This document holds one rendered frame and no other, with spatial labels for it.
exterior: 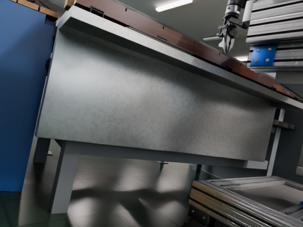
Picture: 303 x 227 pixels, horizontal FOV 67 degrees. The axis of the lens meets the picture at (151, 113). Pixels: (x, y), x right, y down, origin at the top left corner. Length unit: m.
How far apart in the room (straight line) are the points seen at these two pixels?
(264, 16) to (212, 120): 0.50
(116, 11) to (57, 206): 0.77
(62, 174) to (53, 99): 0.31
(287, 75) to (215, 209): 0.59
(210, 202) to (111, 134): 0.43
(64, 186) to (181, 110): 0.57
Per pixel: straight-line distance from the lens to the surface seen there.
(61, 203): 1.00
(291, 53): 1.00
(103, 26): 0.69
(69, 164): 0.95
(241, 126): 1.36
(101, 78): 0.84
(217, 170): 2.30
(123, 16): 0.95
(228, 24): 1.40
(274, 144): 1.86
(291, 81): 1.07
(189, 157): 1.26
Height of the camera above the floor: 0.45
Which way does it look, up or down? level
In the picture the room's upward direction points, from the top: 12 degrees clockwise
